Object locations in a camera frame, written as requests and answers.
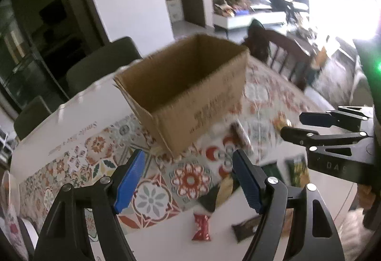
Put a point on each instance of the patterned table runner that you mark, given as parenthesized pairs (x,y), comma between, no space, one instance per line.
(96,131)

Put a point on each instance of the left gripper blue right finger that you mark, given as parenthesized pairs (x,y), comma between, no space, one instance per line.
(251,179)

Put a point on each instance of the green yellow snack bag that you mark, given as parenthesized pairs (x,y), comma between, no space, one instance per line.
(220,193)

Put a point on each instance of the green cracker snack bag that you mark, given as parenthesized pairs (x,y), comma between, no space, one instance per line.
(298,171)

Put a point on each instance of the white tv cabinet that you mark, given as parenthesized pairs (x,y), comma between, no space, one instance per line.
(244,21)

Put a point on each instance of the person's right hand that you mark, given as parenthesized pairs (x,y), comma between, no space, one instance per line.
(366,197)

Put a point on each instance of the red candy bar wrapper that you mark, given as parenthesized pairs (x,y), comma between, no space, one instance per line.
(202,225)

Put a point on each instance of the dark green snack pack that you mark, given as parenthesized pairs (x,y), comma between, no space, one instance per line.
(271,169)

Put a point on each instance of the dark cheese cracker pack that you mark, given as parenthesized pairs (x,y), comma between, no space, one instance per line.
(246,228)

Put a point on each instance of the white storage boxes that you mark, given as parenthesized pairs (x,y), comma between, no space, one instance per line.
(175,10)

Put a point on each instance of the brown wooden chair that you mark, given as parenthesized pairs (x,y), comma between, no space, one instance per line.
(280,53)

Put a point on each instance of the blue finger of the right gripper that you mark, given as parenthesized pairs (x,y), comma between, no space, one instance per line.
(308,138)
(336,118)

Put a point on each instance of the yellow orange snack pouch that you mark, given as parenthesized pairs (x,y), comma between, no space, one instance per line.
(281,121)

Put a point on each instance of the brown cardboard box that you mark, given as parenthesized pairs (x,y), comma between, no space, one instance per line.
(179,92)

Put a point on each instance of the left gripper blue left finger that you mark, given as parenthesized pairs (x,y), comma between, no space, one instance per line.
(126,179)

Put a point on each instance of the dark upholstered chair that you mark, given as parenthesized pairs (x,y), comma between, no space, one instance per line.
(100,63)
(30,117)

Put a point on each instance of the dark long snack bar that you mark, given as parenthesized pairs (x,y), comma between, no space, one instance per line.
(242,137)

